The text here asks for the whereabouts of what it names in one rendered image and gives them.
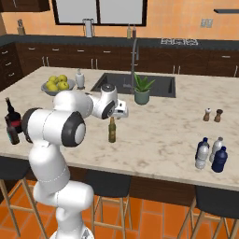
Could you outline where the grey sink tap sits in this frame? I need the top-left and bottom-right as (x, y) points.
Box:
(123, 36), (141, 94)

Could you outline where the black framed window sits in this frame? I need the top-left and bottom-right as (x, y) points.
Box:
(50, 0), (148, 27)

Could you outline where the dark wood cupboard run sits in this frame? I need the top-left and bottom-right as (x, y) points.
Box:
(0, 34), (239, 91)

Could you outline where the black seat wooden stool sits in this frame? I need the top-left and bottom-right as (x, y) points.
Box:
(0, 155), (49, 239)
(83, 169), (134, 239)
(176, 185), (239, 239)

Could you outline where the grey wall socket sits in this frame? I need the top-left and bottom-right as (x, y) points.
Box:
(200, 18), (215, 29)

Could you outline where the dark red wine bottle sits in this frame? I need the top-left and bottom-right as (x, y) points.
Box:
(4, 97), (23, 135)

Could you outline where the grey fruit bowl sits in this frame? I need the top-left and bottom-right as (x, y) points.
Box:
(40, 77), (77, 97)

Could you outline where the dark wall shelf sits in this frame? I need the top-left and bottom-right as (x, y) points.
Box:
(213, 7), (239, 14)

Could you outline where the green plant in grey pot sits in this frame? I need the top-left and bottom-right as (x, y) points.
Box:
(133, 72), (156, 106)

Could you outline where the olive green glass bottle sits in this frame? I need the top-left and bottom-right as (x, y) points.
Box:
(107, 116), (118, 144)

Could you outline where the dark sink basin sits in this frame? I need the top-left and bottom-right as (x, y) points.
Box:
(90, 72), (177, 99)

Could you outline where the clear plastic bottle white cap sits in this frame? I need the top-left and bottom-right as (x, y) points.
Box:
(208, 136), (225, 163)

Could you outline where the white soap dispenser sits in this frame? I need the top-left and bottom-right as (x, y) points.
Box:
(75, 67), (86, 91)

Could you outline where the wooden knife block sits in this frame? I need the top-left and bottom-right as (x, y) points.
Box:
(16, 19), (27, 36)

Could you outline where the brown shaker white cap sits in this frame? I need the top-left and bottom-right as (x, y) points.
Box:
(203, 107), (213, 122)

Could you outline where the hob with white grates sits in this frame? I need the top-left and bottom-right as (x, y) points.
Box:
(160, 36), (200, 47)

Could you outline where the brown shaker dark cap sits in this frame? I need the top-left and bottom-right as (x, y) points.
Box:
(213, 108), (224, 123)

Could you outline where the paper towel holder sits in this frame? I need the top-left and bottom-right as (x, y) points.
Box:
(81, 17), (95, 38)

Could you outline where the dark wood wall cupboard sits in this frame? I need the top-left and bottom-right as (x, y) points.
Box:
(0, 0), (51, 13)

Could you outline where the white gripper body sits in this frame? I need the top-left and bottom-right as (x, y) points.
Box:
(111, 106), (130, 120)

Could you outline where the clear plastic bottle blue cap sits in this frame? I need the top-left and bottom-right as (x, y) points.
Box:
(194, 141), (210, 170)

